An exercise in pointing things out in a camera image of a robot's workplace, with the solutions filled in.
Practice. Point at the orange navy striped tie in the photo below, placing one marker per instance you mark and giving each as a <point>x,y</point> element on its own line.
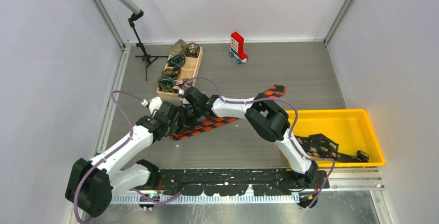
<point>209,124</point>

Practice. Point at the navy yellow rolled tie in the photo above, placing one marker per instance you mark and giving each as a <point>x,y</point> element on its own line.
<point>165,83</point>

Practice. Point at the dark green rolled tie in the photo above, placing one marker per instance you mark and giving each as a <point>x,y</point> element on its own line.
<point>172,72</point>

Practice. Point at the black pink floral rolled tie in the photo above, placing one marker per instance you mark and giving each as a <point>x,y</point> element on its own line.
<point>181,85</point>

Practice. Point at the red toy block car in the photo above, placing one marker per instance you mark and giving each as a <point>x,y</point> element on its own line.
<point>237,48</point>

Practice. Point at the wooden compartment tray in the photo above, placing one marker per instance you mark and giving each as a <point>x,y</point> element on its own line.
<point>189,70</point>

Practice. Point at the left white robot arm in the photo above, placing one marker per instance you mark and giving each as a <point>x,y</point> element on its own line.
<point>93,183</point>

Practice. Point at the yellow plastic bin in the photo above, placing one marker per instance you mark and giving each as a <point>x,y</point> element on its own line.
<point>351,129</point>

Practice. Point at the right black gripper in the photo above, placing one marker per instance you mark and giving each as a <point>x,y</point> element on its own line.
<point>185,120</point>

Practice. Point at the teal navy rolled tie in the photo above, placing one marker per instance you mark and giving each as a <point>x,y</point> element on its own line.
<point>176,61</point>

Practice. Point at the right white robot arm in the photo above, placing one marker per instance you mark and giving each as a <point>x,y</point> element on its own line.
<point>267,118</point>

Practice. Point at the olive green rolled tie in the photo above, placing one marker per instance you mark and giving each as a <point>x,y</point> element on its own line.
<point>180,47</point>

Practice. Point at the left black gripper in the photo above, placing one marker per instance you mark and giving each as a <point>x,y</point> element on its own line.
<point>173,129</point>

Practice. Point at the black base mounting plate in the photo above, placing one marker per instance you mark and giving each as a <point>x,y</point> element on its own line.
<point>233,182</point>

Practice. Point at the black microphone stand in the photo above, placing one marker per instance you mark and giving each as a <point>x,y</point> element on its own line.
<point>147,58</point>

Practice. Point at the brown floral rolled tie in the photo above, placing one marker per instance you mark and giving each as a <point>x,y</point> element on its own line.
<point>193,50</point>

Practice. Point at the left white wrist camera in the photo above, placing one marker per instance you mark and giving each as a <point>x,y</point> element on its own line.
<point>153,105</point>

